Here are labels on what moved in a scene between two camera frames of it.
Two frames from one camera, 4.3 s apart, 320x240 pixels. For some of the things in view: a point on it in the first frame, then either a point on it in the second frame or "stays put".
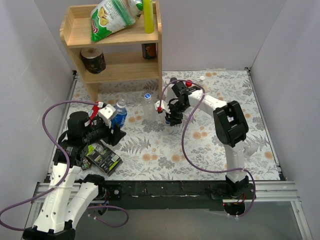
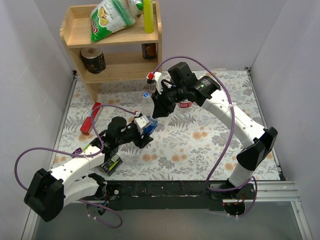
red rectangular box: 95,108 stays put
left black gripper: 113,134 -> 139,138
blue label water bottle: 120,115 -> 153,124
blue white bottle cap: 147,96 stays put
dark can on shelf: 149,51 stays put
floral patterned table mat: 205,126 stays put
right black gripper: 175,113 -> 163,100
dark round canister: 93,60 stays put
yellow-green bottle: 149,22 stays put
